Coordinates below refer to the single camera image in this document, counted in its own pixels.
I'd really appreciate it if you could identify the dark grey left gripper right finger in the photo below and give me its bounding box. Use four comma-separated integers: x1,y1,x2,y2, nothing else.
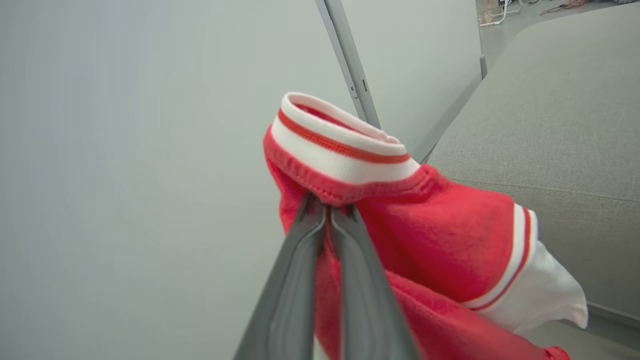
330,202,422,360

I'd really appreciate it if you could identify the red cable bundle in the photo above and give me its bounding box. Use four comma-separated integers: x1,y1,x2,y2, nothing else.
539,0,587,16

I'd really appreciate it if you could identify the red white-trimmed garment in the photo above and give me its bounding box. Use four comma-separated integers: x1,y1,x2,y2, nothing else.
262,91,589,360

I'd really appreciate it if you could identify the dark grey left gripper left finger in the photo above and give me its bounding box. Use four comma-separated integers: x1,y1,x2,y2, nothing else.
234,191,328,360

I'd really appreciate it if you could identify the grey fabric sofa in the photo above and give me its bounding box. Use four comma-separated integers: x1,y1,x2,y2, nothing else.
427,2,640,328

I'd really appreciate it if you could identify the grey metal partition post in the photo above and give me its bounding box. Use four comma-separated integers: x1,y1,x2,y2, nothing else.
315,0,382,130

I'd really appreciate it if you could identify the white cable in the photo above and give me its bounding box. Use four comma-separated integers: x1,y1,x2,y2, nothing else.
480,0,524,27

